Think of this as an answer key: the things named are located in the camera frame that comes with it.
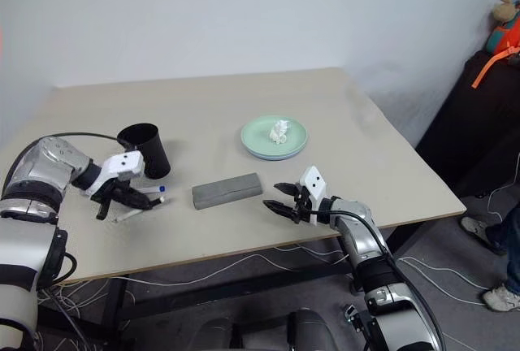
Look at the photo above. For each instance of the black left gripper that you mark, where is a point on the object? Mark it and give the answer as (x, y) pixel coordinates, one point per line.
(115, 190)

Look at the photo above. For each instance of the colourful plush toy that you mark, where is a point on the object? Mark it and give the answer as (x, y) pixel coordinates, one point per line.
(503, 34)

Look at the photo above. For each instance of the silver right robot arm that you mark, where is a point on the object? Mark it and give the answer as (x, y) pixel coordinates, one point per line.
(353, 239)

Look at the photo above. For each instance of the white marker with blue cap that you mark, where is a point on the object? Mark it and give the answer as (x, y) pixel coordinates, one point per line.
(156, 189)

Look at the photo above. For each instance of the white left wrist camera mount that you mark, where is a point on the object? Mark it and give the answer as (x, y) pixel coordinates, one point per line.
(122, 164)

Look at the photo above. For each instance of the black plastic cup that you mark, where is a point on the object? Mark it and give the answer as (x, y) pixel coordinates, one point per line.
(154, 156)

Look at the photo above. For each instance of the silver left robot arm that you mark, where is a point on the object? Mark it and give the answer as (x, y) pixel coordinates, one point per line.
(48, 160)

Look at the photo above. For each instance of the white marker with grey tip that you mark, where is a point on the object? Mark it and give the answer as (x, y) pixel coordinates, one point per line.
(128, 216)

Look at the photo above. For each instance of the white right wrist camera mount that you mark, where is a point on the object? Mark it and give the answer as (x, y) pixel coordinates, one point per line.
(313, 180)

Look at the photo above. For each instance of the dark blue trouser leg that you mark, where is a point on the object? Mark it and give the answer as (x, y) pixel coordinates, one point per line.
(512, 245)

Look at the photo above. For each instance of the grey felt glasses case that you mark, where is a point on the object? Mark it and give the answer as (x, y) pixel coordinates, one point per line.
(225, 190)

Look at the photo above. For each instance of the black metal table frame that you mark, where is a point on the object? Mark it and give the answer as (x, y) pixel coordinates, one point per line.
(118, 298)

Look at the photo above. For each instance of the blue plastic plate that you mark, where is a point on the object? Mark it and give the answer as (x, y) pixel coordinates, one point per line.
(276, 158)

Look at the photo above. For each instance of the dark grey rounded shape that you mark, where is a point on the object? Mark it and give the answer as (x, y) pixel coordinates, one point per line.
(313, 330)

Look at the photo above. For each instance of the white tissue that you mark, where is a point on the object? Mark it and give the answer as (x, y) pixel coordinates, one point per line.
(279, 131)

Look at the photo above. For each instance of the dark brown sofa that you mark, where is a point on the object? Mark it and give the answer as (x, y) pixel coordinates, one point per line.
(479, 131)

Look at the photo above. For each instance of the grey white sneaker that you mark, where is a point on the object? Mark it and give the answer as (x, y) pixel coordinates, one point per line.
(501, 298)
(475, 227)

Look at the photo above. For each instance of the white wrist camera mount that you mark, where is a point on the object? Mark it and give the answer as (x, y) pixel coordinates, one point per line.
(122, 164)
(313, 180)

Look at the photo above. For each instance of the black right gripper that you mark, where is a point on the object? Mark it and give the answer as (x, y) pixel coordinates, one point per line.
(304, 206)

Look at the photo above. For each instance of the green plastic plate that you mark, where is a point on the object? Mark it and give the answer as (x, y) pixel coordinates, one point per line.
(260, 133)

